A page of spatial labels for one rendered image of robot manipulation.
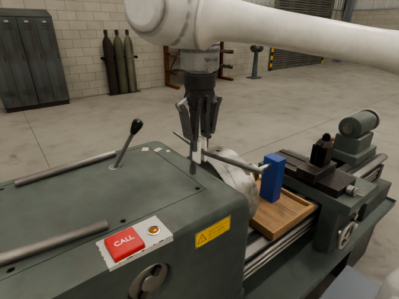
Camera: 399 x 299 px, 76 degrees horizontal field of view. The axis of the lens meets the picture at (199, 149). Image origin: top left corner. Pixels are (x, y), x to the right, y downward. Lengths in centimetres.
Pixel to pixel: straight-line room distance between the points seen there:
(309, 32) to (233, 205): 41
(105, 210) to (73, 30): 679
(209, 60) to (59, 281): 50
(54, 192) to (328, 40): 70
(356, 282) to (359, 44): 95
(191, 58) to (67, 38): 675
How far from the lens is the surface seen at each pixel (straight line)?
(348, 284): 125
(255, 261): 115
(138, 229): 58
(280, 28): 43
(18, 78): 664
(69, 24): 729
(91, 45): 740
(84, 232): 58
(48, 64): 669
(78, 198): 72
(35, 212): 72
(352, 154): 187
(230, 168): 86
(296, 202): 133
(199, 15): 40
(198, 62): 57
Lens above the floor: 164
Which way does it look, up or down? 26 degrees down
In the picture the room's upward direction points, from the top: straight up
